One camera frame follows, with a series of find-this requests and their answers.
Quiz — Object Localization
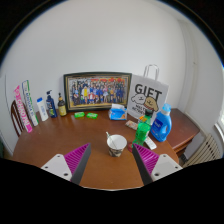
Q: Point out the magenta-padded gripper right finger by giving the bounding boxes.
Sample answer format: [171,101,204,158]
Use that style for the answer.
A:
[131,143,184,185]

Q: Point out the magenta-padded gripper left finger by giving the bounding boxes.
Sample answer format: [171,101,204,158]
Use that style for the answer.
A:
[40,143,92,185]

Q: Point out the green plastic drink bottle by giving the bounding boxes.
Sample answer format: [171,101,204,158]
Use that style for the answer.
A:
[132,108,154,148]

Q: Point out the white remote control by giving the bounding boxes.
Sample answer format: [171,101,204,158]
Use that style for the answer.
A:
[144,136,158,151]

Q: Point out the floral paper cup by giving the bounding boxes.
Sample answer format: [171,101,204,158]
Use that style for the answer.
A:
[106,134,128,158]

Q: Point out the blue detergent jug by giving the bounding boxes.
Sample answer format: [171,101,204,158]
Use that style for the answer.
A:
[149,103,173,143]

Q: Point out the brown snack packet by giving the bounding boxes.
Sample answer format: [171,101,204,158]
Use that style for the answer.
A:
[124,119,139,131]

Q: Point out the white stirrer stick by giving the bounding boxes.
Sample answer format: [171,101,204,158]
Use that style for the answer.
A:
[105,131,118,149]

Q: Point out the colourful puzzle cube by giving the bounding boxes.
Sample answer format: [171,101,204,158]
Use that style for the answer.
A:
[138,114,149,124]

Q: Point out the small green box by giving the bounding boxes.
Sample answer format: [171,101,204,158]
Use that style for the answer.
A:
[73,111,86,119]
[86,112,99,120]

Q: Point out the amber pump bottle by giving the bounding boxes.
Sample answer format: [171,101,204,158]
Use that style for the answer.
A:
[57,92,68,117]

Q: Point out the dark blue pump bottle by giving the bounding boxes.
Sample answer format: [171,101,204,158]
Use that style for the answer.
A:
[45,89,58,119]

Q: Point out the white radiator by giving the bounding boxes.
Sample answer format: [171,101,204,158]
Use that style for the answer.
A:
[181,133,223,168]

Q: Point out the blue tissue pack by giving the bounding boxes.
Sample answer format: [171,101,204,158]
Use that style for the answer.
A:
[108,103,128,121]

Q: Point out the white squeeze bottle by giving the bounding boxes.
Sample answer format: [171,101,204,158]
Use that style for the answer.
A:
[36,97,50,122]

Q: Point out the white printed paper gift bag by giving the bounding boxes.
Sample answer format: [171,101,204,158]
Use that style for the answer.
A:
[126,64,170,121]

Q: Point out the framed group photo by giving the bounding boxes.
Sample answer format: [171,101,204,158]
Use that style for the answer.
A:
[63,71,133,113]

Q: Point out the green and white long box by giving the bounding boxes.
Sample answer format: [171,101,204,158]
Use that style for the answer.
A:
[21,79,40,127]

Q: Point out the pink and white long box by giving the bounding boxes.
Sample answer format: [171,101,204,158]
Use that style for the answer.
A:
[13,85,34,134]

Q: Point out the dark wooden chair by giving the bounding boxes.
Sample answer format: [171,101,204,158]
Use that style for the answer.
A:
[9,99,26,138]

